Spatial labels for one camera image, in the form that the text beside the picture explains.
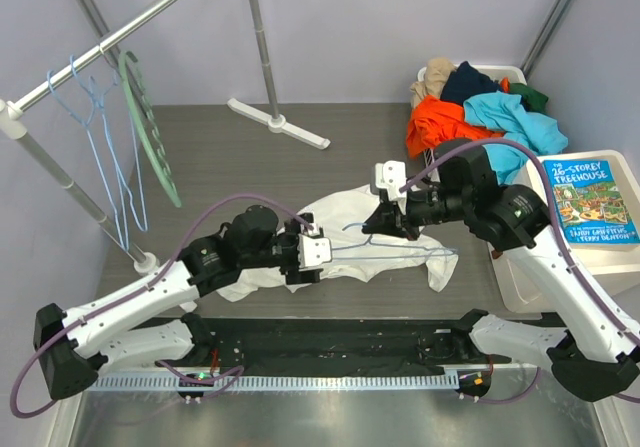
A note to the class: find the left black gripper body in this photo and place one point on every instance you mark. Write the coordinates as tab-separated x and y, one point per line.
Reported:
284	246

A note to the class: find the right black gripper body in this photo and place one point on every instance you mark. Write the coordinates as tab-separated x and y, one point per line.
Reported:
407	223

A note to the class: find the white t shirt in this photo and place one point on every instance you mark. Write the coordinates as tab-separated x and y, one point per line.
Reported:
355	206

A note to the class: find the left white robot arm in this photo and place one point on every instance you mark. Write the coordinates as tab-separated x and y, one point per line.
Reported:
79	345

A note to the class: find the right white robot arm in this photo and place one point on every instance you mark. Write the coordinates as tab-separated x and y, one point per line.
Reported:
595	354

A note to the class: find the orange t shirt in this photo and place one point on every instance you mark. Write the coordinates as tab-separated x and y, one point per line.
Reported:
434	121

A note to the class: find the cyan t shirt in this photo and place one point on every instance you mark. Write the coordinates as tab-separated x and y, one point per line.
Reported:
503	113

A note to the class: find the green plastic hanger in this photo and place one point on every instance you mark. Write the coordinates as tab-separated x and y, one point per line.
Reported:
144	122

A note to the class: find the beige garment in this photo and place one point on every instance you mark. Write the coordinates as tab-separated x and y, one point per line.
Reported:
435	76

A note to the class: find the navy garment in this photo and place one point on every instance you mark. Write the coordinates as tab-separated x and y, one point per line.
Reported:
465	82

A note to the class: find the dark green garment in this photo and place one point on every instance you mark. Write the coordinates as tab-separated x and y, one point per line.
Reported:
531	99

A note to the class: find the blue treehouse book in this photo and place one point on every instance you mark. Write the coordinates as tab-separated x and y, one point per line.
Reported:
589	203

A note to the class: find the white drawer unit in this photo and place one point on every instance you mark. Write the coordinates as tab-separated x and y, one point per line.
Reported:
615	267

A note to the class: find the silver clothes rack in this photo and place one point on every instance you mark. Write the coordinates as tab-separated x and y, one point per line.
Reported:
13	129

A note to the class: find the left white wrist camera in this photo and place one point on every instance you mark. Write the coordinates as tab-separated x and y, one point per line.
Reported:
314	248

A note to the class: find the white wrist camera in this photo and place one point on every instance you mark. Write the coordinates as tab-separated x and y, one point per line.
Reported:
389	177
314	248

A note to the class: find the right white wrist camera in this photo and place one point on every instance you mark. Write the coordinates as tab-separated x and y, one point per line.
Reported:
389	177

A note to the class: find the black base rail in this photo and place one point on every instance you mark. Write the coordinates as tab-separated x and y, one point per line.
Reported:
337	347

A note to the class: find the white slotted cable duct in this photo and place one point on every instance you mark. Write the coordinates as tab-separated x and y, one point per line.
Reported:
156	381

